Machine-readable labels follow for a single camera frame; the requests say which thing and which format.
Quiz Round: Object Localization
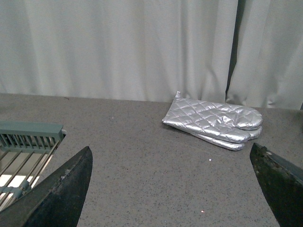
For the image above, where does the green wire dish rack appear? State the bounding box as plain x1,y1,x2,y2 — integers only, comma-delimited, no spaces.
0,121,66,210

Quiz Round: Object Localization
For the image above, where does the upper silver oven mitt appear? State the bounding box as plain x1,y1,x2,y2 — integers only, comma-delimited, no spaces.
162,91,263,143

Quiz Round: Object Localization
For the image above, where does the left grey curtain panel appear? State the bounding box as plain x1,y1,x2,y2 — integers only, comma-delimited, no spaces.
0,0,238,102

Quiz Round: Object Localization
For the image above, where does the right grey curtain panel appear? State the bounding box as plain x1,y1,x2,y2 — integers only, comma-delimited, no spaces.
226,0,303,109

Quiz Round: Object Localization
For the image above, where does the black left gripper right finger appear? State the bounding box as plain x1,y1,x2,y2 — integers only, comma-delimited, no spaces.
250,143,303,227

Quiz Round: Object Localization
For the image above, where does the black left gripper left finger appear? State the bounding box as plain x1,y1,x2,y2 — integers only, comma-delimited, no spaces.
0,147,92,227

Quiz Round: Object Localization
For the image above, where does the silver oven mitt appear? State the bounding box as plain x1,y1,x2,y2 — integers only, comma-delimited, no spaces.
192,126,262,151
162,91,263,143

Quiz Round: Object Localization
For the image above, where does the lower silver oven mitt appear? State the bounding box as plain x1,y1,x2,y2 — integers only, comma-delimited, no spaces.
192,126,262,151

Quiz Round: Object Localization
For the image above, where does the grey curtain panel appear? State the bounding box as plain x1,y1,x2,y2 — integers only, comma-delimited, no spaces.
226,0,303,109
0,0,238,102

